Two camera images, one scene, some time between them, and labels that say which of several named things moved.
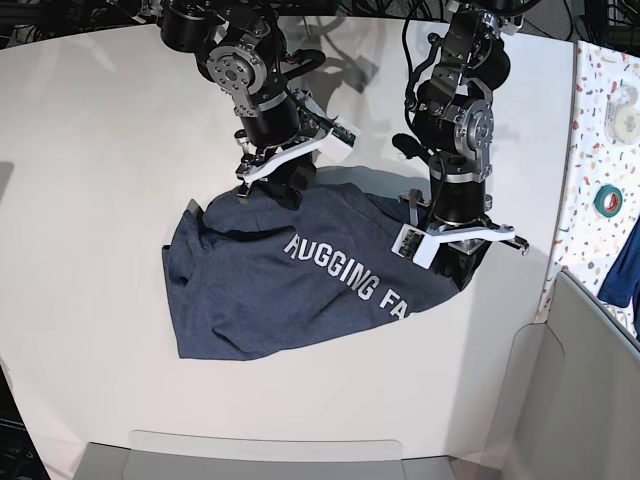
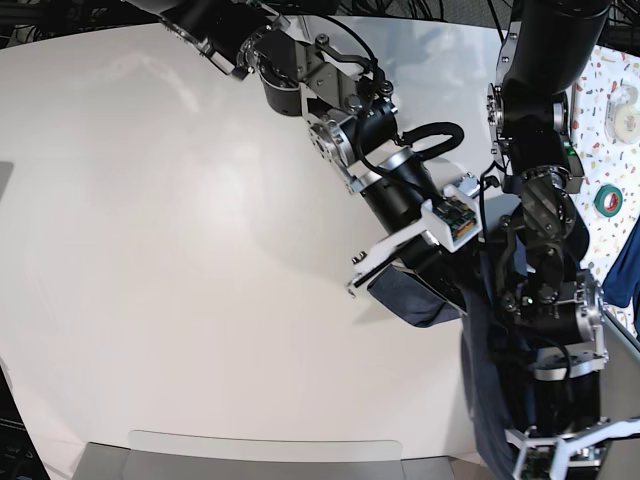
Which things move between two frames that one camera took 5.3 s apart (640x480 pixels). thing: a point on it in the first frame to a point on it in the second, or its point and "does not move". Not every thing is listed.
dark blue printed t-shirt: x=250 y=277 to x=490 y=384
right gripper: x=457 y=185 to x=567 y=397
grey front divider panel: x=161 y=455 does not move
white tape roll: x=622 y=114 does not move
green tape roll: x=599 y=199 does not move
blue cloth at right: x=622 y=282 does not move
